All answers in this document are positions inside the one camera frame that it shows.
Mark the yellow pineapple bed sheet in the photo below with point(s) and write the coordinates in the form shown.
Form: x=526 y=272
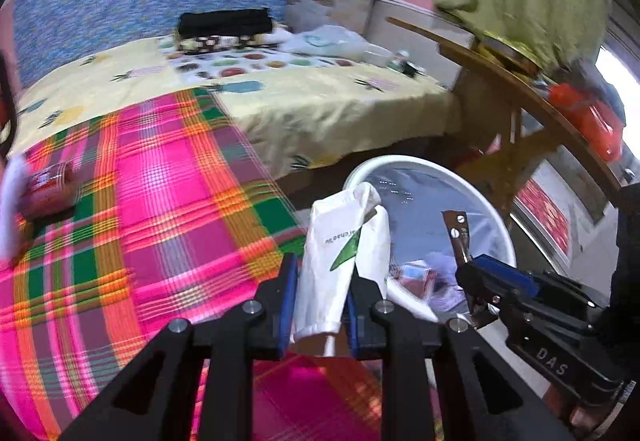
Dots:
x=298 y=112

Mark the pink milk carton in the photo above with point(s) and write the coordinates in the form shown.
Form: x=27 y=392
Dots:
x=418 y=278

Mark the translucent bin liner bag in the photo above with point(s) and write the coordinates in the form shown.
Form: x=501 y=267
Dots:
x=447 y=296

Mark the white plastic bag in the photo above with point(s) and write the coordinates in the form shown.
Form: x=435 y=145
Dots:
x=327 y=40

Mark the pink plaid tablecloth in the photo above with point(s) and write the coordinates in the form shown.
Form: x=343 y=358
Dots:
x=176 y=217

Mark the red patterned mat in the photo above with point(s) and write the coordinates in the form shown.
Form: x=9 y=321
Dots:
x=548 y=215

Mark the black folded cloth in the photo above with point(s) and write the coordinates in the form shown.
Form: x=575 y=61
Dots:
x=233 y=23

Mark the brown snack wrapper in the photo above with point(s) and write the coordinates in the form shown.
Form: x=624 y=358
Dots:
x=458 y=230

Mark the small green jar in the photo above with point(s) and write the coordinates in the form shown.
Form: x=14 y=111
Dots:
x=399 y=61

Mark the wooden folding table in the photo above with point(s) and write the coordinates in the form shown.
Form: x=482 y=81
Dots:
x=528 y=126

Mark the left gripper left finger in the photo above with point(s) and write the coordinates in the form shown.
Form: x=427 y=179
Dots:
x=196 y=380

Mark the polka dot folded cloth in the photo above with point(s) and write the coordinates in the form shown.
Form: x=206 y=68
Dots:
x=201 y=45

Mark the white paper bag green logo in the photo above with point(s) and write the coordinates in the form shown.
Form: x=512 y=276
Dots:
x=348 y=233

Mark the white round trash bin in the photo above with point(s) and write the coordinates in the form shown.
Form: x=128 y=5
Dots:
x=415 y=192

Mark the red cartoon soda can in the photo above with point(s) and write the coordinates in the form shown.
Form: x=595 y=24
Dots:
x=50 y=191

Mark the orange plastic bag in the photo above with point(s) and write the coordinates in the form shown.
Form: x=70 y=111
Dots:
x=594 y=120

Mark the metal tray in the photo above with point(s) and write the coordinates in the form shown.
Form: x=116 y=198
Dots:
x=508 y=57

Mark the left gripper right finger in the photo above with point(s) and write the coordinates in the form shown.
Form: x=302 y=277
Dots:
x=441 y=378

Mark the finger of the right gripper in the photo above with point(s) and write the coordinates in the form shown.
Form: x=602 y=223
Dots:
x=506 y=276
x=498 y=297

